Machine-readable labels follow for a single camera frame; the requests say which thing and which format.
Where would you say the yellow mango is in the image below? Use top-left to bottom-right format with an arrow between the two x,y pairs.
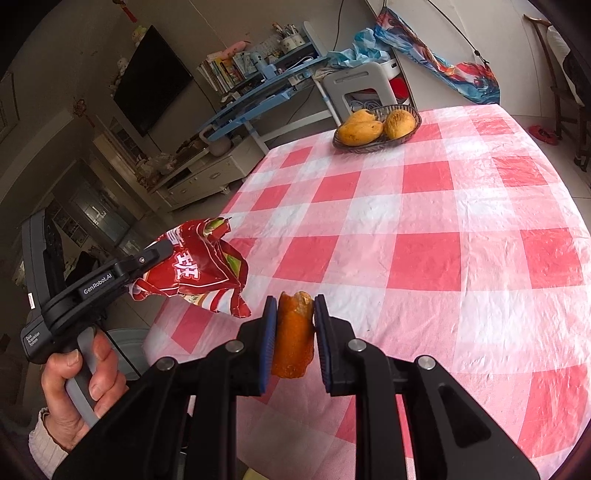
384,109 -> 416,140
335,120 -> 384,147

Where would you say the cream tv cabinet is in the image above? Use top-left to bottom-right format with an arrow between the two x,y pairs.
145,136 -> 264,211

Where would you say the colourful kite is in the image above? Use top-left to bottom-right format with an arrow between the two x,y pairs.
374,6 -> 501,105

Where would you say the red snack wrapper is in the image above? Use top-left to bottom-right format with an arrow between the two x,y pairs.
129,217 -> 252,318

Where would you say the white knit sleeve forearm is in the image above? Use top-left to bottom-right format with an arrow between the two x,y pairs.
28,407 -> 68,479

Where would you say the orange peel piece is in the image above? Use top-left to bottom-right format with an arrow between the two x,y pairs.
271,291 -> 315,379

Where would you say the black wall television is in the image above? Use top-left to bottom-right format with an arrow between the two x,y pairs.
113,26 -> 193,137

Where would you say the wicker fruit basket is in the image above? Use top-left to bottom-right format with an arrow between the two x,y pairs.
332,105 -> 422,154

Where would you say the blue plastic bag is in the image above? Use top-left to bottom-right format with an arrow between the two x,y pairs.
328,28 -> 392,69

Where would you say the yellow trash bin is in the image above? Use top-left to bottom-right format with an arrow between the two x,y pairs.
242,468 -> 269,480

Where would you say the pink kettlebell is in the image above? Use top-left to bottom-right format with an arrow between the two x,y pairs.
198,125 -> 232,157

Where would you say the row of books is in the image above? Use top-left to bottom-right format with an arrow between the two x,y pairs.
197,42 -> 254,97

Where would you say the white pen cup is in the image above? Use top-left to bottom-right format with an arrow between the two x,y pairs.
280,33 -> 305,54

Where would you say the blue study desk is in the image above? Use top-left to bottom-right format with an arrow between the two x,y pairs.
198,21 -> 341,153

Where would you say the person's left hand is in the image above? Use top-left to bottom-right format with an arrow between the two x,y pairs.
41,332 -> 127,452

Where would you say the white plastic stool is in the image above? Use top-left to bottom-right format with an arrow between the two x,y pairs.
322,60 -> 401,122

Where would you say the red white checkered tablecloth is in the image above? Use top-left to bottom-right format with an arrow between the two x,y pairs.
142,103 -> 591,480

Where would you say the dark wooden chair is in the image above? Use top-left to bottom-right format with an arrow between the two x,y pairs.
523,14 -> 590,173

